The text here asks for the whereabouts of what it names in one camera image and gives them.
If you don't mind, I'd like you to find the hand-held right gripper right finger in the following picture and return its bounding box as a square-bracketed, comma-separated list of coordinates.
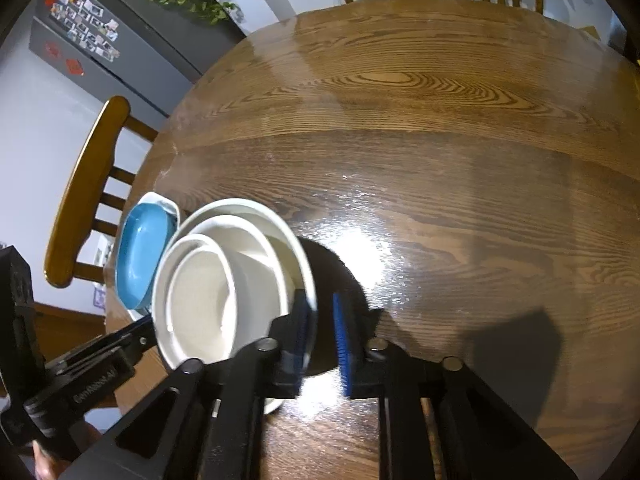
[332, 292, 582, 480]

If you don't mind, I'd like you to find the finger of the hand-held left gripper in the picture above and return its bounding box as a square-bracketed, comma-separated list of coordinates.
[104, 313, 158, 362]

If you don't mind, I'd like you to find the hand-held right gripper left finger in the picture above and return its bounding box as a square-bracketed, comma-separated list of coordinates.
[65, 287, 319, 480]

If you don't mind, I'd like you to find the blue patterned square plate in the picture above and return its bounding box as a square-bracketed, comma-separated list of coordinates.
[120, 191, 182, 322]
[122, 191, 181, 318]

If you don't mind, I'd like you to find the blue dish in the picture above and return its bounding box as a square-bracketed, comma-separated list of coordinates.
[116, 204, 179, 311]

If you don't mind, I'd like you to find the small white bowl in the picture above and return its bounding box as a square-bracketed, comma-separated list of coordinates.
[165, 215, 294, 361]

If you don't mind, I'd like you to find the large white bowl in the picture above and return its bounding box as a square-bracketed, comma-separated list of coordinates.
[151, 198, 319, 415]

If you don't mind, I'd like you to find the person's left hand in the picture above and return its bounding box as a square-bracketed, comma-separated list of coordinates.
[32, 441, 77, 480]

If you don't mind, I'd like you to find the white box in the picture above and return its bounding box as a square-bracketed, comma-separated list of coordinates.
[92, 235, 114, 267]

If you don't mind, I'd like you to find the grey refrigerator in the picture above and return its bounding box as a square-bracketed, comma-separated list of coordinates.
[29, 0, 248, 122]

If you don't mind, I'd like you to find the cluster of fridge photo magnets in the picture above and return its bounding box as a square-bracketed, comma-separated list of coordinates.
[50, 0, 122, 62]

